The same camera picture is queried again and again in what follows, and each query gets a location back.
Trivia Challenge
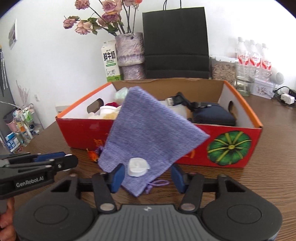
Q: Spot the purple cloth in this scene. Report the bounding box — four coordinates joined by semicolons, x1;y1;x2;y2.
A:
98;86;210;197

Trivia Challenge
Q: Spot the wire storage rack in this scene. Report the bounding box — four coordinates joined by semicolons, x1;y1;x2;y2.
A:
1;101;44;153

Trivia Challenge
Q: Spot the short black usb cable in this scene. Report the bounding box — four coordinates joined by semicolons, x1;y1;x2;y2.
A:
165;91;211;112

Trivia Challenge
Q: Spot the water bottle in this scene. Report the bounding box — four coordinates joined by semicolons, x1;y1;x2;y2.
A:
249;40;261;79
236;37;250;78
261;43;272;81

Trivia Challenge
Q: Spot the middle water bottle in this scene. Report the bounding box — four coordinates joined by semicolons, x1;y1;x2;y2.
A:
249;40;261;79

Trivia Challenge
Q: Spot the purple ceramic vase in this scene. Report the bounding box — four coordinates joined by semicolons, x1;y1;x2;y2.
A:
115;32;145;80

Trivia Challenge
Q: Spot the white round speaker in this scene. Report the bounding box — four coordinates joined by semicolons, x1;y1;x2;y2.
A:
270;71;285;85

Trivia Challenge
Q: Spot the left water bottle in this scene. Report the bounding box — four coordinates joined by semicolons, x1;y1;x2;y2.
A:
236;37;250;78

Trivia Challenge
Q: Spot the right water bottle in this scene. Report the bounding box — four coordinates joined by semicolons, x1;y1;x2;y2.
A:
261;43;272;81

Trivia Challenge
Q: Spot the black charger cable bundle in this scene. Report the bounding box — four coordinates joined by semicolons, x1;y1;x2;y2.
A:
272;86;296;105

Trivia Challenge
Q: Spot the white bottle cap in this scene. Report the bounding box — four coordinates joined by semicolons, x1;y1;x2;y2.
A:
127;158;150;177

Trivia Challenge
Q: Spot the white milk carton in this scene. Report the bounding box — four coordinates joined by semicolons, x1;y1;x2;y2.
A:
101;40;123;82

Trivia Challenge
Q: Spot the navy zip case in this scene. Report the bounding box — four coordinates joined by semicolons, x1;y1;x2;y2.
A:
192;102;236;126

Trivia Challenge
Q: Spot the clear jar of seeds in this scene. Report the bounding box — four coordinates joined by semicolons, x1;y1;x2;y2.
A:
210;55;237;86

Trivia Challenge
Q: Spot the clear green pack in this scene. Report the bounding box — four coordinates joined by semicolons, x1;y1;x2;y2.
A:
114;87;128;101

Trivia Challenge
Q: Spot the person's left hand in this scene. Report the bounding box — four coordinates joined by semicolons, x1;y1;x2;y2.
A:
0;197;16;241

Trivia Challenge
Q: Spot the red fabric rose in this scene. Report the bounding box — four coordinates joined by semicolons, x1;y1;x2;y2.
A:
106;102;120;108

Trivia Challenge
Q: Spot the yellow plush toy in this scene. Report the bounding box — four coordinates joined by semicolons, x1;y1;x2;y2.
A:
102;111;119;120

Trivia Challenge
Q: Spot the white power adapter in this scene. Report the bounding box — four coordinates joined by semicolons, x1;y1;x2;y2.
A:
280;93;295;105

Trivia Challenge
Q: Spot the empty glass cup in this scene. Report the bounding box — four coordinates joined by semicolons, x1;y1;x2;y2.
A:
235;69;254;96

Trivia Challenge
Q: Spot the black paper bag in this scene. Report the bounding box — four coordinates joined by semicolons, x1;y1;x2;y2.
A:
142;7;210;79

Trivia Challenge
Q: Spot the red cardboard box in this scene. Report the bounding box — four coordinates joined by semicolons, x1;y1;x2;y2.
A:
56;78;262;169

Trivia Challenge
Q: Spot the dried rose bouquet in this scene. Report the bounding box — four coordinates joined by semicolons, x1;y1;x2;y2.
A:
63;1;142;37

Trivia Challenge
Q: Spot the translucent cotton swab box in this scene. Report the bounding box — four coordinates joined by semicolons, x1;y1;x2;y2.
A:
159;100;187;119

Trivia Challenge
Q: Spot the white tin box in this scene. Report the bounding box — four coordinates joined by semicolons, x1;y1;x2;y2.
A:
251;78;275;99

